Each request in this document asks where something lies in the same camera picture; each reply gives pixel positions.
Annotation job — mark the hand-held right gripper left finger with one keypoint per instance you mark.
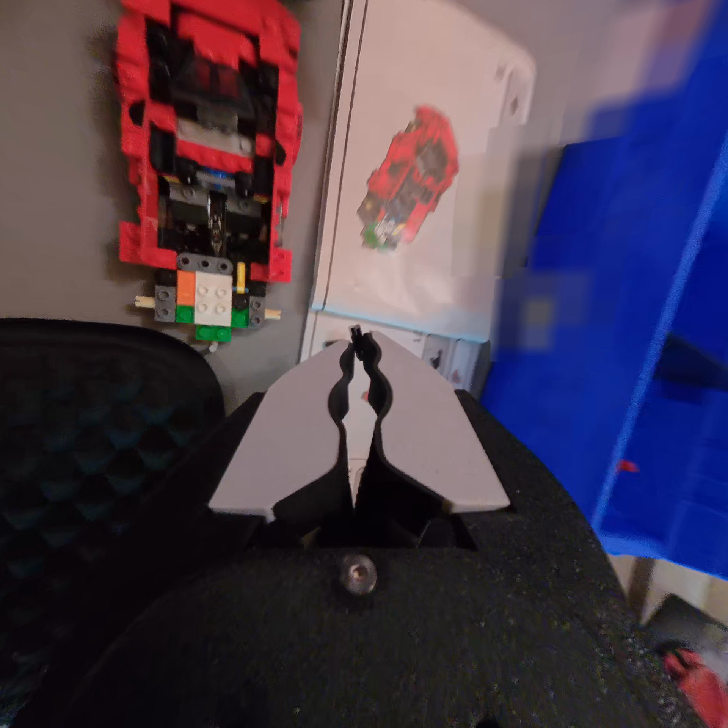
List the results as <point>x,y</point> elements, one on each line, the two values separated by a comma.
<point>284,443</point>

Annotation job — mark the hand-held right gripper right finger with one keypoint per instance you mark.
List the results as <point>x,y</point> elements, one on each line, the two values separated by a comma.
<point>438,443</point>

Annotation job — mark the small black lego piece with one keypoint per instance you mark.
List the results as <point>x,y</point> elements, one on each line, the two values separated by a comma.
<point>356,335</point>

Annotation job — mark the blue plastic bin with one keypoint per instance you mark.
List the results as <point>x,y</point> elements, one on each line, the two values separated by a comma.
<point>597,341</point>

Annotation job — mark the red lego car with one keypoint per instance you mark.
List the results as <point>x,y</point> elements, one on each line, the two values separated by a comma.
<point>142,244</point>

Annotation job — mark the lego instruction booklet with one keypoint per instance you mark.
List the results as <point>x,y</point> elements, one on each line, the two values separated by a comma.
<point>409,68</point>

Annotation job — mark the small red lego piece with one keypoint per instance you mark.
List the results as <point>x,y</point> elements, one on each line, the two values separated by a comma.
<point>628,466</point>

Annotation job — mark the lego set box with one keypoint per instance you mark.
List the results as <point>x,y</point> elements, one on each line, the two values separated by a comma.
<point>694,677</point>

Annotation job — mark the black bin divider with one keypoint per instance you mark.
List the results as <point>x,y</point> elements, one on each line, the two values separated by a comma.
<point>694,364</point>

